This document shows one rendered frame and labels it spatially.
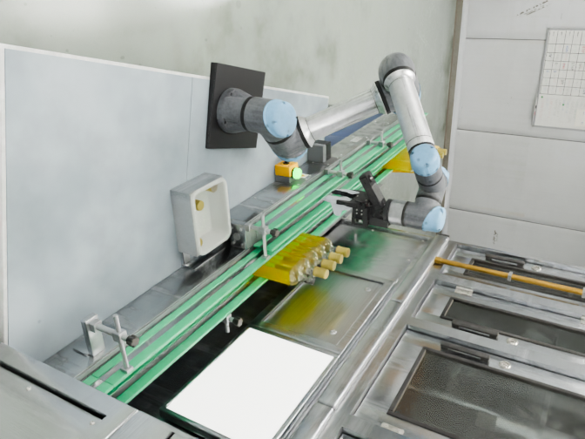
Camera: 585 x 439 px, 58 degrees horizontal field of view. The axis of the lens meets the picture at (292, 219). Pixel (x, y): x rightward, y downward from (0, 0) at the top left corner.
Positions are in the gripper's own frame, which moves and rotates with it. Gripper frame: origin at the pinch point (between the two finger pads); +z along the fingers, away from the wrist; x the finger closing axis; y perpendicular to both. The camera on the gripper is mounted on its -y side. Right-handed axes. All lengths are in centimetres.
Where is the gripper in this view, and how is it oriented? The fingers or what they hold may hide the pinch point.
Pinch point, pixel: (331, 193)
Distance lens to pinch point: 166.2
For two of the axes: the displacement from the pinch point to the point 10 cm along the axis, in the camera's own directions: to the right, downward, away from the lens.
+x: 5.1, -3.9, 7.7
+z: -8.6, -1.9, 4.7
